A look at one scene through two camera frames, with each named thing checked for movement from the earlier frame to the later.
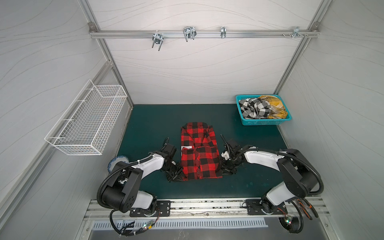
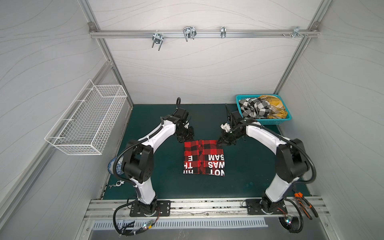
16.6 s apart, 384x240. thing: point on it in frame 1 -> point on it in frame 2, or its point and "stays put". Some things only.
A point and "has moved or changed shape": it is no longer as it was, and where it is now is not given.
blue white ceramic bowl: [115, 160] stays put
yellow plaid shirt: [278, 110] stays put
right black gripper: [229, 163] -> [227, 137]
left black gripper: [179, 171] -> [190, 137]
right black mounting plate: [255, 207] stays put
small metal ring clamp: [223, 32] stays put
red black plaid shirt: [200, 158] has moved or changed shape
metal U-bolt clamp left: [158, 39] stays put
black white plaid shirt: [255, 108] stays put
